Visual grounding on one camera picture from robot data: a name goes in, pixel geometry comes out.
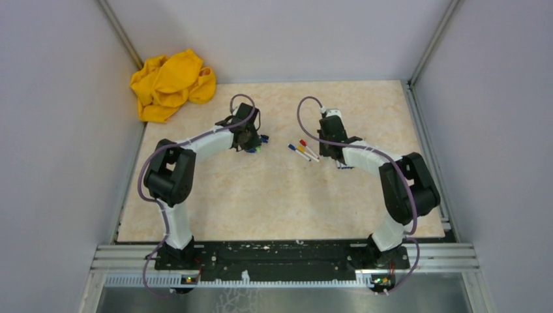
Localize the yellow cap marker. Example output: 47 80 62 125
296 145 320 162

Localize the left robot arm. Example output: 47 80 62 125
140 103 265 270

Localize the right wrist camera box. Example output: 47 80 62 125
320 108 342 119

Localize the yellow crumpled cloth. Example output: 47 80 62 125
129 49 217 123

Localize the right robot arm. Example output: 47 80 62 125
318 113 441 269

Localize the red cap marker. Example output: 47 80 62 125
299 140 320 159

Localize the aluminium front rail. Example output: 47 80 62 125
91 241 480 290

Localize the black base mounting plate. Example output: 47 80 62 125
153 239 410 282

